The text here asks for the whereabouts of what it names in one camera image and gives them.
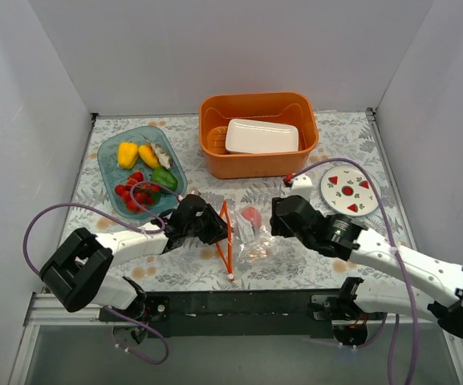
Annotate clear zip top bag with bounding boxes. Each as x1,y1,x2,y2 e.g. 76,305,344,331
216,200,279,282

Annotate green fake bell pepper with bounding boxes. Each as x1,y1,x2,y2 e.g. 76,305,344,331
150,167,178,192

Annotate red fake strawberries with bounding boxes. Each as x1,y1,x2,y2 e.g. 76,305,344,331
114,171,161,213

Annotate orange yellow fake mango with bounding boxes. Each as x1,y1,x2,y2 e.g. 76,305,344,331
138,144,161,169

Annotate yellow fake bell pepper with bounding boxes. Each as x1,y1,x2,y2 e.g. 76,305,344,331
117,141,139,169

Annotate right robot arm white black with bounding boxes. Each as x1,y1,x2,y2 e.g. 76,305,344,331
270,196,463,339

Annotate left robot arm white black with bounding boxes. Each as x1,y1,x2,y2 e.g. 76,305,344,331
39,194,229,321

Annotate pink fake peach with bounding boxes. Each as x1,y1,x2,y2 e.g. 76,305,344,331
241,206,262,229

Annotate watermelon pattern round plate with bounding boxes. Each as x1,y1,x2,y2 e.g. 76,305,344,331
320,165,381,217

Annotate teal transparent plastic tray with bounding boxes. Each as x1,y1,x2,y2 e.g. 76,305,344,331
97,126,188,221

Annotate floral table mat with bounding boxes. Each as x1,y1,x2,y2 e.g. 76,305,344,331
63,111,412,291

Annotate orange plastic bin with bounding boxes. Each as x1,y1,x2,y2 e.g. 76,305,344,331
199,91,319,179

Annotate white rectangular tray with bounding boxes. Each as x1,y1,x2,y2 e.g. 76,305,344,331
225,119,299,154

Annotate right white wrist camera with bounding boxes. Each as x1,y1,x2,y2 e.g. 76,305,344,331
283,173,314,201

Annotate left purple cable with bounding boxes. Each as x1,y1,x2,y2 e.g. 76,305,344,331
22,180,184,278

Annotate purple cable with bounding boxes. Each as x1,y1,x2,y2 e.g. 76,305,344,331
22,180,184,278
293,158,420,385

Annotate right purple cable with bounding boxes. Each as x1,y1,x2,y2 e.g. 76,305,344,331
293,158,420,385

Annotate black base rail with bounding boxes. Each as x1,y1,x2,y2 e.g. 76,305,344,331
98,288,380,340

